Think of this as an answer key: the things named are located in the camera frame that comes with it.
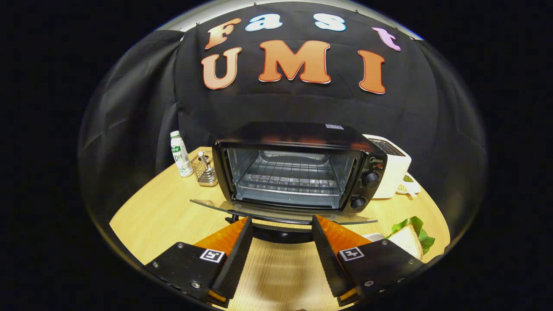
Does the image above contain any black toaster oven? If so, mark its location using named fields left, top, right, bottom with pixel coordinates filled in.
left=190, top=122, right=388, bottom=244

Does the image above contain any white pop-up toaster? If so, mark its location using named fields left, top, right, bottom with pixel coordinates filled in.
left=363, top=134, right=412, bottom=199

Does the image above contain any black backdrop cloth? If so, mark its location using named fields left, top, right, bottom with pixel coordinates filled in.
left=78, top=2, right=489, bottom=225

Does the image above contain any metal mesh utensil holder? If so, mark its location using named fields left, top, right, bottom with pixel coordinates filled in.
left=191, top=151, right=219, bottom=187

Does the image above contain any white green-label bottle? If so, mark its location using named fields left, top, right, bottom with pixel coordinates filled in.
left=170, top=130, right=194, bottom=178

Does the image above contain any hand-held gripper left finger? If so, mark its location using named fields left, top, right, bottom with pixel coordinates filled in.
left=145, top=216, right=254, bottom=308

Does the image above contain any small white dish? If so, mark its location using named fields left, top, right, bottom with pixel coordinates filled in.
left=396, top=173, right=422, bottom=197

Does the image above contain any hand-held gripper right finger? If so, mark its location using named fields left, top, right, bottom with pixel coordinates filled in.
left=311, top=215, right=443, bottom=307

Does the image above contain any lettuce bread sandwich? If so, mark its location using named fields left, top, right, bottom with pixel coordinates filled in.
left=387, top=216, right=435, bottom=261

